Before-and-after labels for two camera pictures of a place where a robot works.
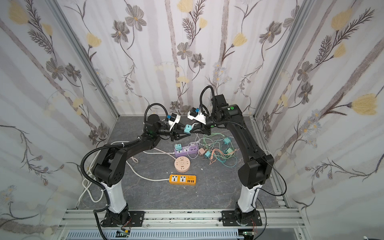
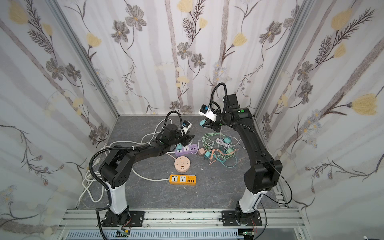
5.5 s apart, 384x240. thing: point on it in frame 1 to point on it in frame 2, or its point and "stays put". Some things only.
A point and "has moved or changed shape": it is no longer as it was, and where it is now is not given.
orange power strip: x=182 y=179 stays put
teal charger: x=187 y=128 has moved or changed shape
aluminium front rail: x=184 y=220 stays put
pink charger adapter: x=201 y=151 stays put
